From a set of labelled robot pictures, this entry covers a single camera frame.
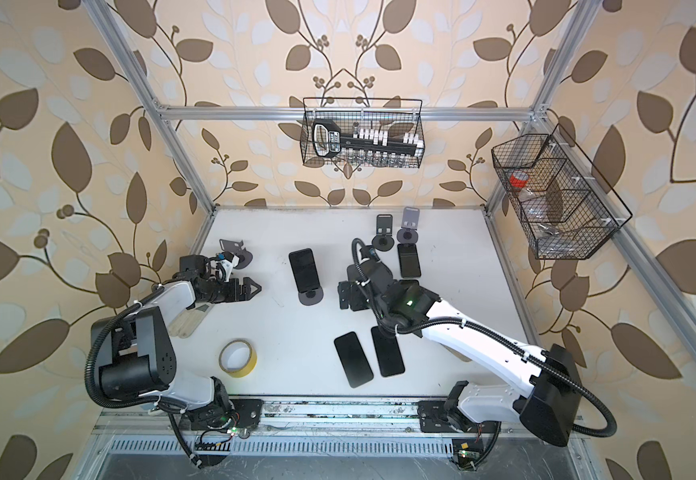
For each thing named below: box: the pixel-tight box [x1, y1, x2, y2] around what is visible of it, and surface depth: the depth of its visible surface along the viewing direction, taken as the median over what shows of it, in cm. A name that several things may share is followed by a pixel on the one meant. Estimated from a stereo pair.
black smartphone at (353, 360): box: [333, 331, 374, 388], surface depth 87 cm
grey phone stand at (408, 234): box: [396, 206, 420, 244], surface depth 110 cm
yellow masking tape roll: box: [218, 339, 258, 379], surface depth 84 cm
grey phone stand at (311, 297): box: [298, 287, 324, 306], surface depth 98 cm
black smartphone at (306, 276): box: [289, 248, 324, 305], surface depth 92 cm
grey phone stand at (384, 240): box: [371, 214, 395, 252], surface depth 107 cm
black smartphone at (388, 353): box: [371, 326, 405, 377], surface depth 86 cm
